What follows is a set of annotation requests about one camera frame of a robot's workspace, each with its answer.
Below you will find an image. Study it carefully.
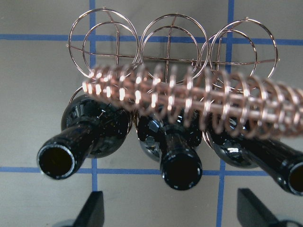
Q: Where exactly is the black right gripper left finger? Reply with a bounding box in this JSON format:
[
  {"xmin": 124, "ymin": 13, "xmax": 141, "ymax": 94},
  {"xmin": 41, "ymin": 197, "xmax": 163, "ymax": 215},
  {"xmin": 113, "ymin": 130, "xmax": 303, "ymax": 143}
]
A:
[{"xmin": 73, "ymin": 191, "xmax": 104, "ymax": 227}]

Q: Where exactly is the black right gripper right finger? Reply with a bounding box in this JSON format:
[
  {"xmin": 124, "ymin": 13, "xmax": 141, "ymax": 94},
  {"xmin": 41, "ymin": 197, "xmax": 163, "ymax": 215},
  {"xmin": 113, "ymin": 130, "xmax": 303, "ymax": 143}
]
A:
[{"xmin": 237, "ymin": 188, "xmax": 284, "ymax": 227}]

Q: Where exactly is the dark wine bottle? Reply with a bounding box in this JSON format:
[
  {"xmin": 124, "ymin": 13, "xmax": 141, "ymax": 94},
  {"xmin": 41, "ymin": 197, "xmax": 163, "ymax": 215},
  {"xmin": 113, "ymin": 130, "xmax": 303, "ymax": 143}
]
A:
[
  {"xmin": 37, "ymin": 95, "xmax": 132, "ymax": 180},
  {"xmin": 137, "ymin": 112, "xmax": 202, "ymax": 191},
  {"xmin": 203, "ymin": 124, "xmax": 303, "ymax": 196}
]

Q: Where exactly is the copper wire bottle basket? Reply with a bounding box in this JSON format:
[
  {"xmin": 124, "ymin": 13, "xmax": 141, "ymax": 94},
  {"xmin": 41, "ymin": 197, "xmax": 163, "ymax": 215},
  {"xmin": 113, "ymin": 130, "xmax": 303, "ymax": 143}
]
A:
[{"xmin": 81, "ymin": 20, "xmax": 303, "ymax": 140}]

